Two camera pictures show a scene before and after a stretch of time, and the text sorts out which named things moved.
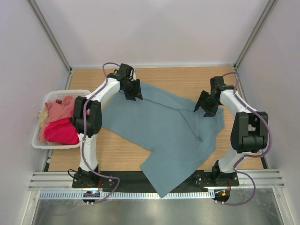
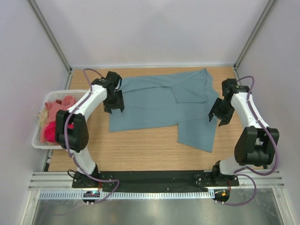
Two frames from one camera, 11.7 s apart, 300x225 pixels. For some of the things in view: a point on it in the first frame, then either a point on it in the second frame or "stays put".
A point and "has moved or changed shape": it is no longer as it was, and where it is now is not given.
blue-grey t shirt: (181, 139) has moved or changed shape
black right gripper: (211, 111) → (225, 118)
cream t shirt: (42, 116) stays put
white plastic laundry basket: (49, 96) stays put
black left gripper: (136, 92) → (118, 104)
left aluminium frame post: (33, 4) stays put
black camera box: (217, 85) → (229, 87)
